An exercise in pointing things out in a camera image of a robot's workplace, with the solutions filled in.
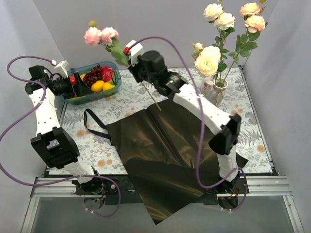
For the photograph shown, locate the pink double rose stem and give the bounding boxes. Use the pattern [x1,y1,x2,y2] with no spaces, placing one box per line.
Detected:
[84,19,162,112]

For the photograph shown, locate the peach rose stem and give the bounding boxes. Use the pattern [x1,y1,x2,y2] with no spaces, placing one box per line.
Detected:
[224,0,268,80]

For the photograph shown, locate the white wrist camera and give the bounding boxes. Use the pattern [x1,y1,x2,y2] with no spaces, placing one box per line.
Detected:
[123,40,144,67]
[54,60,69,78]

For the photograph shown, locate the cream bud flower stem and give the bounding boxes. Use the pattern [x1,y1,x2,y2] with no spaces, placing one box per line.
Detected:
[204,0,235,87]

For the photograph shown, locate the teal plastic fruit basket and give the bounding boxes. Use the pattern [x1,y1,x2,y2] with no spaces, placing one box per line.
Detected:
[60,61,121,105]

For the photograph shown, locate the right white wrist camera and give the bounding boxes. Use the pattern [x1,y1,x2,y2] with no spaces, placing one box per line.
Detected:
[123,40,144,67]

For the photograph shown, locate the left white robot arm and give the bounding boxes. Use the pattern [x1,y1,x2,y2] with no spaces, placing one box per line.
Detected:
[25,65,104,194]

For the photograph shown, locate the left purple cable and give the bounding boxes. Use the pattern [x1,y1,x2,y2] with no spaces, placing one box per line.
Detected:
[0,55,121,218]

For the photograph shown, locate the black paper cone wrapper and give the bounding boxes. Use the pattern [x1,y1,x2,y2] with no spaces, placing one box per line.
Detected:
[105,98,248,226]

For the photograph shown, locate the aluminium rail frame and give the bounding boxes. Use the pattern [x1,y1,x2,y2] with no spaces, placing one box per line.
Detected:
[20,65,304,233]

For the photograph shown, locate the white rose stem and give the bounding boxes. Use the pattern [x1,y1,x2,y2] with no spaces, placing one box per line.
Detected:
[192,42,227,82]

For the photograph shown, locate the pink dragon fruit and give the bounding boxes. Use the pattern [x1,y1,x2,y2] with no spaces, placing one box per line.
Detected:
[101,66,117,85]

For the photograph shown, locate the purple cable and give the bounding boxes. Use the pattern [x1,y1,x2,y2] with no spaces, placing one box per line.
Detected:
[0,55,121,218]
[131,36,249,212]

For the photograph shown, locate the white ceramic vase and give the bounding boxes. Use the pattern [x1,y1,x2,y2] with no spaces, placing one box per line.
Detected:
[206,79,228,107]

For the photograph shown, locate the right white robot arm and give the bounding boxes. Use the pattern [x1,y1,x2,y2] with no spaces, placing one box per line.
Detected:
[124,48,241,193]

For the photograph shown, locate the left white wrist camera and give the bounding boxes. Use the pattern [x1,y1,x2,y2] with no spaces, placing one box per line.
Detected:
[54,60,69,78]

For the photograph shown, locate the red apple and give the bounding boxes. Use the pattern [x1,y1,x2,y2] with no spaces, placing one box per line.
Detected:
[69,76,76,85]

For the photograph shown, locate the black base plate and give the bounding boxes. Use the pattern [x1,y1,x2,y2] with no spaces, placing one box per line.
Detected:
[71,175,249,208]

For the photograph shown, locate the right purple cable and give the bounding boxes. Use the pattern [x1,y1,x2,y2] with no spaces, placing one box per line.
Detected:
[131,36,249,212]

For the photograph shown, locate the yellow lemon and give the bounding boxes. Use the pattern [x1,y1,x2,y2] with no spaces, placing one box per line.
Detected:
[102,83,115,91]
[91,80,104,93]

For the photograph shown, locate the dark red grapes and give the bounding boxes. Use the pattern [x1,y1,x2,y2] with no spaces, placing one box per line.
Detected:
[83,64,103,88]

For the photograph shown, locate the floral table mat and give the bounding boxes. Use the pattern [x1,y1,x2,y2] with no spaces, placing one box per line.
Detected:
[59,67,272,175]

